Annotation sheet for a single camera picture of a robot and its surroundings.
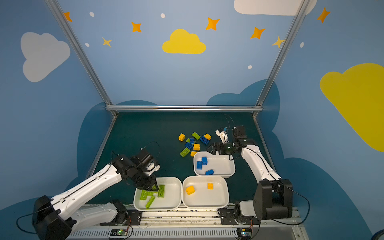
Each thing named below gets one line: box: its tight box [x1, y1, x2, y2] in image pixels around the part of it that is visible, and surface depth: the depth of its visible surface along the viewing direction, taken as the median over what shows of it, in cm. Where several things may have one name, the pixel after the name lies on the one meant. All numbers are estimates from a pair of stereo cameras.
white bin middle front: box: [182, 175, 230, 210], surface depth 84 cm
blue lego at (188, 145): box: [184, 142, 193, 150], surface depth 103 cm
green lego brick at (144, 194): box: [140, 190, 154, 201], surface depth 82 cm
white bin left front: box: [133, 177, 183, 212], surface depth 81 cm
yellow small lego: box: [207, 183, 214, 190], surface depth 86 cm
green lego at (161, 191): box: [157, 185, 165, 198], surface depth 82 cm
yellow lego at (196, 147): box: [193, 143, 201, 151], surface depth 101 cm
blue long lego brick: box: [200, 135, 210, 145], surface depth 106 cm
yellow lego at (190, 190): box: [185, 185, 196, 195], surface depth 84 cm
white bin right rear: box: [193, 151, 236, 179], surface depth 94 cm
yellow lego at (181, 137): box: [178, 133, 186, 142], surface depth 106 cm
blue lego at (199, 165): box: [196, 161, 202, 170], surface depth 92 cm
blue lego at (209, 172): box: [205, 169, 214, 176], surface depth 90 cm
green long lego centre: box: [179, 147, 191, 158], surface depth 100 cm
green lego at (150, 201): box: [145, 195, 156, 209], surface depth 79 cm
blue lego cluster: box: [201, 156, 208, 166], surface depth 95 cm
